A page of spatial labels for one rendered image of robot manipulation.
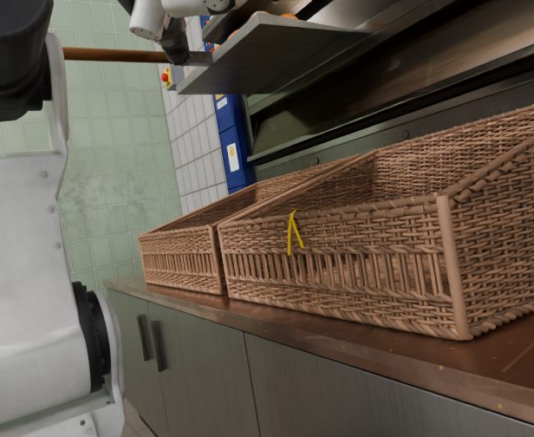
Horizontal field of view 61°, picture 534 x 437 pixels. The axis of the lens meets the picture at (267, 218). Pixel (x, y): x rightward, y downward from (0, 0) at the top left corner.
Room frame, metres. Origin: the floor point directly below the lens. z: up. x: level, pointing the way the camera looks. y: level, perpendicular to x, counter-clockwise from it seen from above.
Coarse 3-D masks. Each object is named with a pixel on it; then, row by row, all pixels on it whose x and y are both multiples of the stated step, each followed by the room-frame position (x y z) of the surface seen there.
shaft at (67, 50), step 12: (72, 48) 1.10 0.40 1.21; (84, 48) 1.12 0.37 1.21; (72, 60) 1.11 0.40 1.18; (84, 60) 1.12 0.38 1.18; (96, 60) 1.14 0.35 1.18; (108, 60) 1.15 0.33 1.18; (120, 60) 1.16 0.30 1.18; (132, 60) 1.18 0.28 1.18; (144, 60) 1.19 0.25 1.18; (156, 60) 1.21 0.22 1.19; (168, 60) 1.23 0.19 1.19
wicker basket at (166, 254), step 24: (312, 168) 1.38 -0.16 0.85; (240, 192) 1.63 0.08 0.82; (264, 192) 1.61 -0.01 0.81; (192, 216) 1.52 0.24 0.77; (216, 216) 1.57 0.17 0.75; (144, 240) 1.38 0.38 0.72; (168, 240) 1.20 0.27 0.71; (192, 240) 1.06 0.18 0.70; (216, 240) 0.97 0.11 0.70; (144, 264) 1.42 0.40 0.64; (168, 264) 1.23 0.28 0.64; (192, 264) 1.08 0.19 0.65; (216, 264) 0.97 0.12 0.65; (192, 288) 1.10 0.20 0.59; (216, 288) 0.99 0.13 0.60
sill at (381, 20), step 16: (400, 0) 1.06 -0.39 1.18; (416, 0) 1.03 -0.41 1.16; (384, 16) 1.11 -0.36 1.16; (400, 16) 1.07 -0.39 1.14; (352, 32) 1.21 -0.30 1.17; (368, 32) 1.16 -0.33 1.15; (336, 48) 1.27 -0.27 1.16; (304, 64) 1.40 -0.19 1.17; (320, 64) 1.34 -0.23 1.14; (288, 80) 1.49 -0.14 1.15; (256, 96) 1.67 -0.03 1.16
